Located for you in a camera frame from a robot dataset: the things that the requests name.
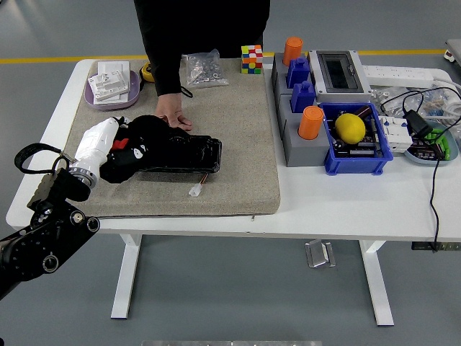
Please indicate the person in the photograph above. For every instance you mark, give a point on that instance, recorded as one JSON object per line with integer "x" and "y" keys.
{"x": 201, "y": 25}

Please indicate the clear bag of screws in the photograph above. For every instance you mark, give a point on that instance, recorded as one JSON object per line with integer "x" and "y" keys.
{"x": 203, "y": 70}

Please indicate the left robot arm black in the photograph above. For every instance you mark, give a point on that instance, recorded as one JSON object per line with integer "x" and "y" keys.
{"x": 47, "y": 234}

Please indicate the white socket module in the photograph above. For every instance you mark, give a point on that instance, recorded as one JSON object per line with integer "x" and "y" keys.
{"x": 108, "y": 86}

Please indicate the white table leg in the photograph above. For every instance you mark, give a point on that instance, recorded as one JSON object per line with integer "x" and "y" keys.
{"x": 378, "y": 284}
{"x": 126, "y": 277}

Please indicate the colourful puzzle cube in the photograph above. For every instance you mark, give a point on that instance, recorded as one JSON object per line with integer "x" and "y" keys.
{"x": 251, "y": 60}

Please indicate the clear bag of small parts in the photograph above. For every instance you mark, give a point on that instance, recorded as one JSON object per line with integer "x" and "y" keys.
{"x": 432, "y": 99}

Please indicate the grey-brown mat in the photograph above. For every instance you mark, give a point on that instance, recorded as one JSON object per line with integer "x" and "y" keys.
{"x": 234, "y": 144}

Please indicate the blue block peg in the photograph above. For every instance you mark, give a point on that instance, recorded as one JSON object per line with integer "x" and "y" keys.
{"x": 303, "y": 99}
{"x": 298, "y": 74}

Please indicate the yellow lemon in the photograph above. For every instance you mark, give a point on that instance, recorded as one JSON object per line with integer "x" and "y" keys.
{"x": 350, "y": 128}

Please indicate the orange cylinder peg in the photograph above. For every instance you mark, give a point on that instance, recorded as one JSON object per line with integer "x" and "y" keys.
{"x": 310, "y": 122}
{"x": 292, "y": 50}

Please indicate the white power strip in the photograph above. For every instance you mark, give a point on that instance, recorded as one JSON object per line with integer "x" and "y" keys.
{"x": 396, "y": 75}

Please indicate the white flat switch plate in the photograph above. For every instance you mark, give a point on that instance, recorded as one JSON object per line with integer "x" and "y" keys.
{"x": 113, "y": 66}

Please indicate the white cart corner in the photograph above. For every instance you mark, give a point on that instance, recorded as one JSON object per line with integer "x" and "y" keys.
{"x": 454, "y": 50}

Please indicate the light blue dish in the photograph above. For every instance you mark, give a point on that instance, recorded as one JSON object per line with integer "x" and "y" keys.
{"x": 452, "y": 144}

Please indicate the white circuit breaker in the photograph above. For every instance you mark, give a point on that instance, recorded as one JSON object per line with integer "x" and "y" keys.
{"x": 396, "y": 137}

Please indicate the dark brown tube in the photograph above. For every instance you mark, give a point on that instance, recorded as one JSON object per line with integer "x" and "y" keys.
{"x": 364, "y": 111}

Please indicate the green plastic part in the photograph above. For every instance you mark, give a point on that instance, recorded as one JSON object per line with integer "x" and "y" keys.
{"x": 444, "y": 142}

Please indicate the dark circuit board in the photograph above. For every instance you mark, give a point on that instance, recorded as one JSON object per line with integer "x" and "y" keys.
{"x": 360, "y": 149}

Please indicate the blue plastic bin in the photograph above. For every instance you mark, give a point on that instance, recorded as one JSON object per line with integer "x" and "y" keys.
{"x": 356, "y": 164}

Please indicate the silver metal floor plate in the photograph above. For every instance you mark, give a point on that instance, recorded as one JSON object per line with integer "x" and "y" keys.
{"x": 318, "y": 254}

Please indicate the person's right forearm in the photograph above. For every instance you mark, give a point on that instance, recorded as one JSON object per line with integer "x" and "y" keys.
{"x": 165, "y": 75}

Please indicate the purple oval tray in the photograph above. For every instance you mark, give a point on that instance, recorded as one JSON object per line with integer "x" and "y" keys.
{"x": 133, "y": 94}

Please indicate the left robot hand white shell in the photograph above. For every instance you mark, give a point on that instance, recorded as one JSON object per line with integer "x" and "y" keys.
{"x": 95, "y": 144}

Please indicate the black table control box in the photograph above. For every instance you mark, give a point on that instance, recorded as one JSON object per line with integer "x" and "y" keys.
{"x": 446, "y": 246}

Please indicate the grey distribution box clear lid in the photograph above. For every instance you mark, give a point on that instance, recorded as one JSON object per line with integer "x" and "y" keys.
{"x": 338, "y": 72}

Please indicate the black power adapter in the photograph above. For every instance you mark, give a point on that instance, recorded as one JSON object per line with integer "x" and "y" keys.
{"x": 417, "y": 123}

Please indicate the yellow tape measure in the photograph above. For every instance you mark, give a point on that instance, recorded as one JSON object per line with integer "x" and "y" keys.
{"x": 146, "y": 72}

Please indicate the black rag with red patch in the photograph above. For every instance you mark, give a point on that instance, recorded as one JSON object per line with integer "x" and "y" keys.
{"x": 151, "y": 137}

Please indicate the person's right hand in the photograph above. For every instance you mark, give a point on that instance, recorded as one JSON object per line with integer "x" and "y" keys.
{"x": 173, "y": 106}

